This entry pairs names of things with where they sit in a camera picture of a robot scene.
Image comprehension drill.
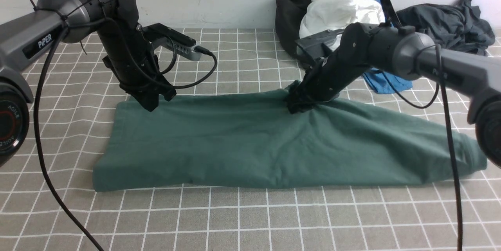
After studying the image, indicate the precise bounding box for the dark grey crumpled shirt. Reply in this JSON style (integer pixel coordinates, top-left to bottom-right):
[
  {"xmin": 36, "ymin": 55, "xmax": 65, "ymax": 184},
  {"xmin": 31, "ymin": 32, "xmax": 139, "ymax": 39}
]
[{"xmin": 396, "ymin": 0, "xmax": 496, "ymax": 56}]

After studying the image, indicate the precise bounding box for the green long-sleeved shirt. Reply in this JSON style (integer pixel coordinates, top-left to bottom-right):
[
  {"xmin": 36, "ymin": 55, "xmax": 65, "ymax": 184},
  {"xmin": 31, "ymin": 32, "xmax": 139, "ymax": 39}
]
[{"xmin": 92, "ymin": 83, "xmax": 488, "ymax": 192}]

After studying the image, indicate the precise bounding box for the white crumpled shirt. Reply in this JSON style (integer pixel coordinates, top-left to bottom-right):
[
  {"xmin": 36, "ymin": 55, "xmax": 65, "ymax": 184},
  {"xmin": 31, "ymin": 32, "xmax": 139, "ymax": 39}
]
[{"xmin": 299, "ymin": 0, "xmax": 385, "ymax": 38}]

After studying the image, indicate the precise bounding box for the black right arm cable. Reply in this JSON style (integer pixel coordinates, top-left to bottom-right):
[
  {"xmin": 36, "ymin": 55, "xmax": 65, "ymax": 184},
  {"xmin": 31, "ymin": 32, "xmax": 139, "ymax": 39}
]
[{"xmin": 376, "ymin": 0, "xmax": 464, "ymax": 251}]

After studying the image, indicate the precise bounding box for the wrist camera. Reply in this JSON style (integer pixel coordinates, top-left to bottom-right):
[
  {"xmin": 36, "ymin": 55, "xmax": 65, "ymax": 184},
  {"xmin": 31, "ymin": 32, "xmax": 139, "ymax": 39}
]
[
  {"xmin": 142, "ymin": 23, "xmax": 211, "ymax": 61},
  {"xmin": 296, "ymin": 29, "xmax": 344, "ymax": 61}
]

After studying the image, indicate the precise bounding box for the black garment in pile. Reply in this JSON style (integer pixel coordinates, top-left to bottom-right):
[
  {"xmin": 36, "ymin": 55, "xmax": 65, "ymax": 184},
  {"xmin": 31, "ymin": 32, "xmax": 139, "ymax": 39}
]
[{"xmin": 275, "ymin": 0, "xmax": 311, "ymax": 69}]

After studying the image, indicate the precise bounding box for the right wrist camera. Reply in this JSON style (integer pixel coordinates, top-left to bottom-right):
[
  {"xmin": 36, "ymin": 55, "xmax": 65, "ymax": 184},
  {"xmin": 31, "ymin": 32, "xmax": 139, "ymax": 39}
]
[{"xmin": 296, "ymin": 29, "xmax": 344, "ymax": 61}]

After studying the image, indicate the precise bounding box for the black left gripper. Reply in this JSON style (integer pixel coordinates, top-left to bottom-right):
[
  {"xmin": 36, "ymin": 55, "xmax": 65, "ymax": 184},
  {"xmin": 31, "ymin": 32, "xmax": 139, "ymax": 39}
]
[{"xmin": 103, "ymin": 43, "xmax": 177, "ymax": 112}]

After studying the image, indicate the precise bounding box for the blue shirt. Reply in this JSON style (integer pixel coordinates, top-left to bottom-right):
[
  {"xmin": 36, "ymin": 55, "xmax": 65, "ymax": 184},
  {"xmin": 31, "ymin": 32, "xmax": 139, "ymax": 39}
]
[{"xmin": 356, "ymin": 0, "xmax": 412, "ymax": 94}]

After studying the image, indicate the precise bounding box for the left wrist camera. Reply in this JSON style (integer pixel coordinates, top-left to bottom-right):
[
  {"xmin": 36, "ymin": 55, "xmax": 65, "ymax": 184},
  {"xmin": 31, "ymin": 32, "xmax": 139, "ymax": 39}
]
[{"xmin": 142, "ymin": 23, "xmax": 211, "ymax": 61}]

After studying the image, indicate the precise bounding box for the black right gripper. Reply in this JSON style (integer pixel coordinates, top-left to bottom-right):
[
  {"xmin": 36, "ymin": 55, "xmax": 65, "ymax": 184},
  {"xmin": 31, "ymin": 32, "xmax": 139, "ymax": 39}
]
[{"xmin": 285, "ymin": 53, "xmax": 353, "ymax": 114}]

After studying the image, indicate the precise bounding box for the grey checkered tablecloth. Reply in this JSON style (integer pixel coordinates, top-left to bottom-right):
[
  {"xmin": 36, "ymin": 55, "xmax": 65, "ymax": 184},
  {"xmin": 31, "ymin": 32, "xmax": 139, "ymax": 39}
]
[{"xmin": 0, "ymin": 29, "xmax": 500, "ymax": 251}]

